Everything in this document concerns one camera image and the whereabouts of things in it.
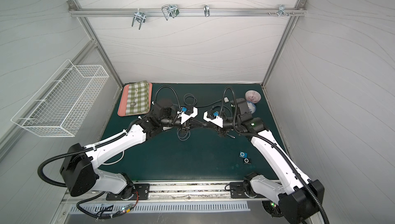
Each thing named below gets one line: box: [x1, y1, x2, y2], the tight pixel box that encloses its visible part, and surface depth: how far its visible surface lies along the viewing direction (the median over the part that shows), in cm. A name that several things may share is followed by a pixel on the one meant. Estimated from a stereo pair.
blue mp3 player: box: [239, 151, 248, 159], surface depth 86 cm
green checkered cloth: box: [126, 80, 150, 116], surface depth 113 cm
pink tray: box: [117, 82, 153, 117], surface depth 110 cm
